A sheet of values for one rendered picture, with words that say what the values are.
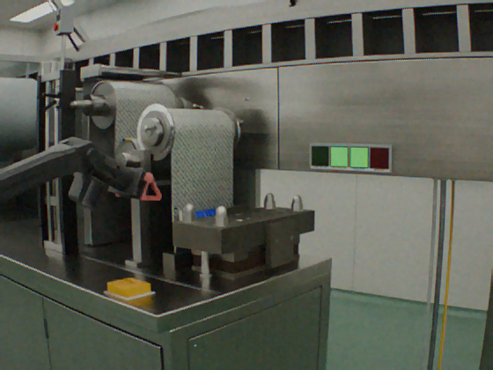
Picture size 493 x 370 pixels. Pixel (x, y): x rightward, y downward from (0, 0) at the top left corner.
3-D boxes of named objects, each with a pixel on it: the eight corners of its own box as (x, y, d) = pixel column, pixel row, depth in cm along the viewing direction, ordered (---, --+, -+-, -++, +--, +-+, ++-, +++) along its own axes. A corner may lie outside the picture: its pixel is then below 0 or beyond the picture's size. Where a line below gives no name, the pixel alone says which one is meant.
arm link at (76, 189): (92, 145, 108) (68, 138, 112) (69, 196, 105) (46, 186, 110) (124, 167, 118) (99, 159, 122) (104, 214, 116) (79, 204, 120)
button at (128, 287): (107, 292, 113) (106, 282, 113) (131, 286, 118) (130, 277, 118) (127, 299, 109) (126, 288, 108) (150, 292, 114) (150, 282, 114)
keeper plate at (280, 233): (264, 267, 135) (265, 224, 134) (287, 260, 143) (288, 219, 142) (273, 268, 134) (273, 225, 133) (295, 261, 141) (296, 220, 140)
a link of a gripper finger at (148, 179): (162, 211, 126) (135, 196, 120) (143, 208, 131) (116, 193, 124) (171, 185, 128) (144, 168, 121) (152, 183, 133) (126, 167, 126)
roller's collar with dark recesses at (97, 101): (81, 116, 151) (81, 95, 151) (97, 116, 156) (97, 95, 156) (92, 115, 147) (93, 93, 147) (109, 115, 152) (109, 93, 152)
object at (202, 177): (172, 222, 137) (171, 149, 135) (231, 212, 155) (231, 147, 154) (173, 222, 137) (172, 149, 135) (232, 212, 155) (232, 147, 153)
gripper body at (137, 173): (138, 197, 121) (115, 185, 115) (113, 194, 127) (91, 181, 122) (148, 172, 122) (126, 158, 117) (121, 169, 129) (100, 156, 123)
